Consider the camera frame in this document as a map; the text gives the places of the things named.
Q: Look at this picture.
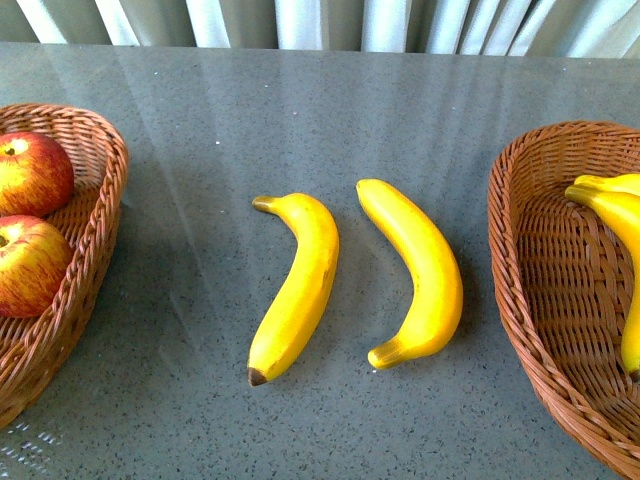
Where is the orange wicker basket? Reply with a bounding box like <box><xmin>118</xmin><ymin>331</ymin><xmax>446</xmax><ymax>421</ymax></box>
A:
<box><xmin>487</xmin><ymin>120</ymin><xmax>639</xmax><ymax>479</ymax></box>
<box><xmin>1</xmin><ymin>103</ymin><xmax>129</xmax><ymax>426</ymax></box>

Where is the yellow banana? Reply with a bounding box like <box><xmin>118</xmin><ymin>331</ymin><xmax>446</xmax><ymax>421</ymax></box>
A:
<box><xmin>565</xmin><ymin>185</ymin><xmax>639</xmax><ymax>383</ymax></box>
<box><xmin>356</xmin><ymin>178</ymin><xmax>463</xmax><ymax>370</ymax></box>
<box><xmin>247</xmin><ymin>193</ymin><xmax>340</xmax><ymax>387</ymax></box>
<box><xmin>573</xmin><ymin>173</ymin><xmax>640</xmax><ymax>197</ymax></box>

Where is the white pleated curtain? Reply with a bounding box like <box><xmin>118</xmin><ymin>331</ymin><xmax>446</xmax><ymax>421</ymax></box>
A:
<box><xmin>1</xmin><ymin>0</ymin><xmax>639</xmax><ymax>59</ymax></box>

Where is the right orange wicker basket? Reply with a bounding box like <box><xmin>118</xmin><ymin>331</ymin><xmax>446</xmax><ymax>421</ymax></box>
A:
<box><xmin>487</xmin><ymin>120</ymin><xmax>639</xmax><ymax>479</ymax></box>

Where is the red yellow apple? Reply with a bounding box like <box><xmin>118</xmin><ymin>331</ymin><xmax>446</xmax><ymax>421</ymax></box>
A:
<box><xmin>1</xmin><ymin>132</ymin><xmax>74</xmax><ymax>217</ymax></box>

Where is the left orange wicker basket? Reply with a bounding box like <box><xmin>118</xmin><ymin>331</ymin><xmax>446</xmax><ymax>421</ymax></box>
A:
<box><xmin>1</xmin><ymin>103</ymin><xmax>129</xmax><ymax>426</ymax></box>

